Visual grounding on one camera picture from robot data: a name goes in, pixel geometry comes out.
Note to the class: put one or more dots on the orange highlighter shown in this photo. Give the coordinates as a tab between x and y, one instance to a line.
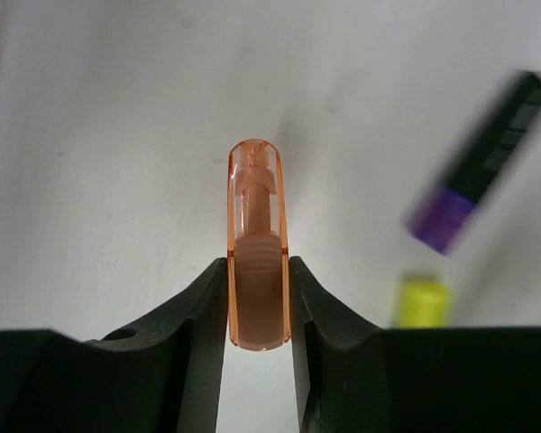
257	248

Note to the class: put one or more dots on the black purple marker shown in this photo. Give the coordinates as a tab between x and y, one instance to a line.
500	134

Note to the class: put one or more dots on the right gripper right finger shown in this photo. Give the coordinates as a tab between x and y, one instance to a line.
352	376

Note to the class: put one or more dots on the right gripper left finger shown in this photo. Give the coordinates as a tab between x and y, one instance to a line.
159	373

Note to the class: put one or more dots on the black yellow highlighter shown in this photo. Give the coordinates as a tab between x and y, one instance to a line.
423	301

